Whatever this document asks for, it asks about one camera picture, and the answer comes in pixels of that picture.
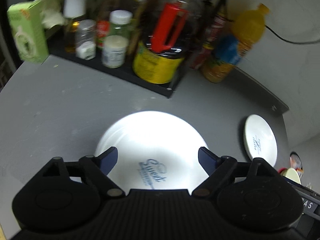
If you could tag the black condiment shelf rack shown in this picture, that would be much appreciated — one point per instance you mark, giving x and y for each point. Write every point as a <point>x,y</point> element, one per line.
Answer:
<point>126,71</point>

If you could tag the large oil bottle red handle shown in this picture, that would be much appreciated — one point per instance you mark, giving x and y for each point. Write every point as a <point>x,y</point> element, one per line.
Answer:
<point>165,41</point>

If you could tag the small white Bakery plate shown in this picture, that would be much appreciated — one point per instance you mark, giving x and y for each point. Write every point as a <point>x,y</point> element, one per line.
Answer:
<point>259,139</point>

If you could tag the white lid seasoning jar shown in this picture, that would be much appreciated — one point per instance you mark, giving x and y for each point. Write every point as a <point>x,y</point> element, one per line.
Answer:
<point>117,40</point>

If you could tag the orange juice bottle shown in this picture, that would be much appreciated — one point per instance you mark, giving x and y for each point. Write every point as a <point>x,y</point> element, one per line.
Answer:
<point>246,31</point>

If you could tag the red drink can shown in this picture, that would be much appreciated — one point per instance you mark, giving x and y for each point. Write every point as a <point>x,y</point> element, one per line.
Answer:
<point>201,56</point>
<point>216,27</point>

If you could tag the small glass spice shaker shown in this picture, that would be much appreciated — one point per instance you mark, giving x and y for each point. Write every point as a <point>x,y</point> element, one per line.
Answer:
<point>85,44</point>

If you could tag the cream bowl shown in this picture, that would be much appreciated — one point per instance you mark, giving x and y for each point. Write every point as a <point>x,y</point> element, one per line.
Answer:
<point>291,174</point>

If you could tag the green tissue box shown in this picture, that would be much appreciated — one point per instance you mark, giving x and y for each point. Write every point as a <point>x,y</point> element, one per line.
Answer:
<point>32,23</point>

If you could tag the white Sweet deep plate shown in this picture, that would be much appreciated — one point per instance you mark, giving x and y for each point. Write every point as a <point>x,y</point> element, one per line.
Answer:
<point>156,151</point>

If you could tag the white cap spray bottle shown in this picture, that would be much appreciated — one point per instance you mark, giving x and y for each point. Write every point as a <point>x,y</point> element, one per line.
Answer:
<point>73,11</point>

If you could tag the brown pot with bags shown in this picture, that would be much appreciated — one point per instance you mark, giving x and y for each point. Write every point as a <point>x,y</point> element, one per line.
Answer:
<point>296,162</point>

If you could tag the lower red drink can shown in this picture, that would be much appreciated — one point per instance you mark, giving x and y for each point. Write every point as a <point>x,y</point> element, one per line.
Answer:
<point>201,56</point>

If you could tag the upper red drink can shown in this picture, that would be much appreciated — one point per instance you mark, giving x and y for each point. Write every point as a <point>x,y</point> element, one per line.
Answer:
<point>216,27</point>

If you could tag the dark soy sauce bottle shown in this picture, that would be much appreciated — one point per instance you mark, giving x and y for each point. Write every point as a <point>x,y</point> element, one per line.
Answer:
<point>139,8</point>

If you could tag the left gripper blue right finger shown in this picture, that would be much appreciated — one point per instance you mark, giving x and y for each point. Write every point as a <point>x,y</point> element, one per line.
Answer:
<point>208,160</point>

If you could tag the green label sauce bottle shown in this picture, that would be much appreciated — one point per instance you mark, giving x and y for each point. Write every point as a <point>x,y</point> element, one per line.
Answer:
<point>103,19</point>

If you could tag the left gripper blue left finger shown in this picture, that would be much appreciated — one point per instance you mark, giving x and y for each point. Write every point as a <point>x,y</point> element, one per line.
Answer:
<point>107,160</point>

